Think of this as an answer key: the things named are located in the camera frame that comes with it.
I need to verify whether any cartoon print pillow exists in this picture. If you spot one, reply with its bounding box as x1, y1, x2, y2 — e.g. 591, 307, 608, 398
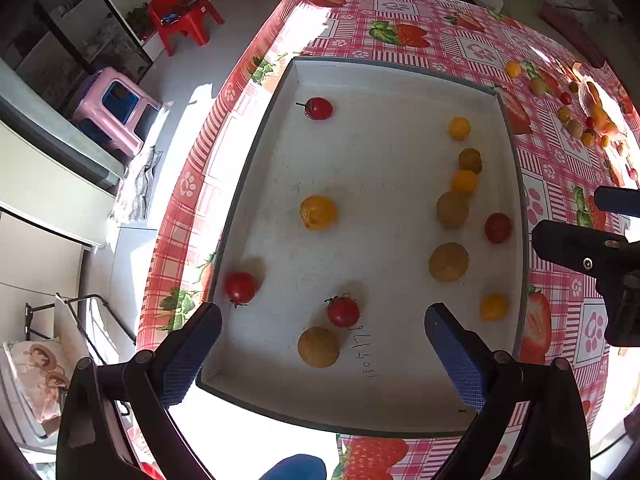
4, 339, 72, 426

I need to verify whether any black metal rack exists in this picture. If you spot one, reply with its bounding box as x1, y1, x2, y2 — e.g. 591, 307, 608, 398
25, 292, 137, 347

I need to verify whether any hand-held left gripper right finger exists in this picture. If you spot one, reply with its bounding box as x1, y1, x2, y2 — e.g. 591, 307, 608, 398
424, 302, 591, 480

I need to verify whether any white shallow tray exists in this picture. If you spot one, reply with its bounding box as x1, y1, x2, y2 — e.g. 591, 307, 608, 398
196, 56, 531, 438

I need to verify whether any grey striped cloth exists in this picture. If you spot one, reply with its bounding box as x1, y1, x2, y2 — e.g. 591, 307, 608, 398
112, 147, 164, 222

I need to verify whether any glass door cabinet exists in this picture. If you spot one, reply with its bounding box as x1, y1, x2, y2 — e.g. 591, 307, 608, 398
0, 0, 154, 111

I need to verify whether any strawberry print pink tablecloth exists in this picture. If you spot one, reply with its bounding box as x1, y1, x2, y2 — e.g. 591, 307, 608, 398
137, 0, 640, 480

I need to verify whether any orange oblong piece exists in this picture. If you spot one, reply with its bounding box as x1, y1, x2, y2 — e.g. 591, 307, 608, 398
580, 80, 627, 137

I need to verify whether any pink plastic stool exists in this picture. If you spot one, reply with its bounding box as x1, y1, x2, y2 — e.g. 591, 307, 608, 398
72, 67, 164, 157

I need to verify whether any dark red mat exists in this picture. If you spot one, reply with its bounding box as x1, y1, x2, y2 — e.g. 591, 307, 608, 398
540, 5, 612, 69

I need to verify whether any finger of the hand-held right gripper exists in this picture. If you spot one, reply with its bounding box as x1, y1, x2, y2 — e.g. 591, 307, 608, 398
531, 219, 640, 274
594, 186, 640, 216

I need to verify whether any blue rounded object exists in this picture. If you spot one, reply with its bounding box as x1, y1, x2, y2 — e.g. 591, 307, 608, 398
259, 454, 328, 480

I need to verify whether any red plastic chair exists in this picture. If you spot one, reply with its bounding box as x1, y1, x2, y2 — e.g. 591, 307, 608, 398
146, 0, 226, 57

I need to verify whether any white cabinet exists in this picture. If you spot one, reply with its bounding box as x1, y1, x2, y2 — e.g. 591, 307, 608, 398
0, 60, 126, 311

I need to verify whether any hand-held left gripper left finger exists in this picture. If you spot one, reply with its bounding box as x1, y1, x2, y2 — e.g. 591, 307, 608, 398
55, 302, 224, 480

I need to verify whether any green potted plant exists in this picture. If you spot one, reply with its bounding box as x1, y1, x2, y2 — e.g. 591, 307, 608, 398
125, 4, 152, 37

